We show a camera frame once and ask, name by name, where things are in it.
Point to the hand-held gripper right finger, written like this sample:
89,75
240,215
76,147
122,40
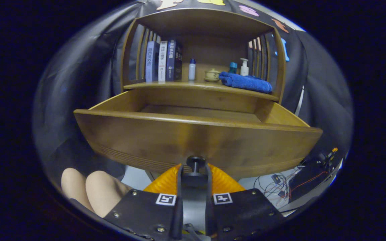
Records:
209,207

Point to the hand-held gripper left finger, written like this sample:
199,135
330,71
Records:
179,201

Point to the wooden drawer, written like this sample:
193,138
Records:
163,140

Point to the wooden countertop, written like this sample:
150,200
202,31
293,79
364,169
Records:
186,85

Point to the wooden cabinet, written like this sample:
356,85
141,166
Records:
206,50

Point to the person's right leg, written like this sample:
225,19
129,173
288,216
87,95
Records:
104,194

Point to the person's leg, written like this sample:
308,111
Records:
72,187
104,194

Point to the black electronics box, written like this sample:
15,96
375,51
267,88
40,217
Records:
308,177

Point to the person's left leg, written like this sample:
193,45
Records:
72,187

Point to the beige lidded tea bowl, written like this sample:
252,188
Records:
212,76

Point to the white bottle with blue cap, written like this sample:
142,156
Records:
192,72

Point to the blue towel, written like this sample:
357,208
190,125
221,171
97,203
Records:
246,83

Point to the white stand pole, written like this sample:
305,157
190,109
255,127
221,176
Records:
299,100

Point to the white book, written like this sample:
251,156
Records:
162,62

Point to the dark navy book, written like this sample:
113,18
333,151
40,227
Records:
173,60

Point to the teal bottle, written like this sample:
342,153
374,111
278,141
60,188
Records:
233,68

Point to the light blue book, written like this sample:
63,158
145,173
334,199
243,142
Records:
151,62

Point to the white pump bottle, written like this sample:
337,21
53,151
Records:
244,69

